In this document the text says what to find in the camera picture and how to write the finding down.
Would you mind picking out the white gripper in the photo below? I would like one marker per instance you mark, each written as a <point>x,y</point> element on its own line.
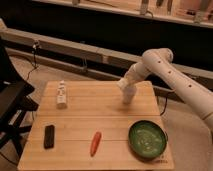
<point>129,80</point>

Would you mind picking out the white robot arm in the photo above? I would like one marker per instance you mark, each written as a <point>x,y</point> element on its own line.
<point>158,62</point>

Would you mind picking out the green plate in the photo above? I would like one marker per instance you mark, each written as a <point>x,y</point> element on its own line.
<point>147,140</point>

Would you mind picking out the orange carrot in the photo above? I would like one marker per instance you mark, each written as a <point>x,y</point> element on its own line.
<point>95,143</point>

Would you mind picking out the white bottle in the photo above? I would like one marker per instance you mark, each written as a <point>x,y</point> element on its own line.
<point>61,99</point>

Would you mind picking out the black rectangular block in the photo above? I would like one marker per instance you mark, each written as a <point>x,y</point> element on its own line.
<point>49,136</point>

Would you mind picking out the black chair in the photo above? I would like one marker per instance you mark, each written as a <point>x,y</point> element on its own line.
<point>14,102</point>

